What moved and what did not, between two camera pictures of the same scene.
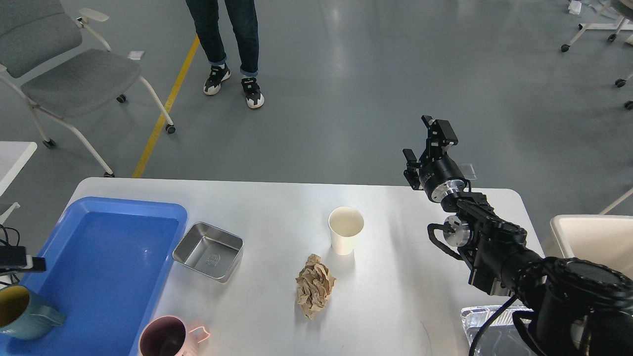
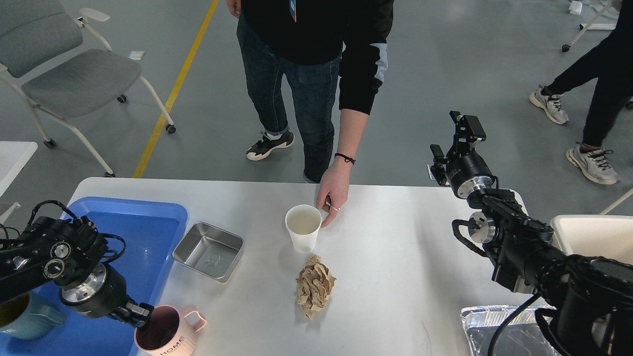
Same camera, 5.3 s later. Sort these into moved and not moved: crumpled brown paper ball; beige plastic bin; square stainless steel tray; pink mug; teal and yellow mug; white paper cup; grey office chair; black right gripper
Moved: black right gripper; pink mug; white paper cup
Not moved: crumpled brown paper ball; square stainless steel tray; grey office chair; teal and yellow mug; beige plastic bin
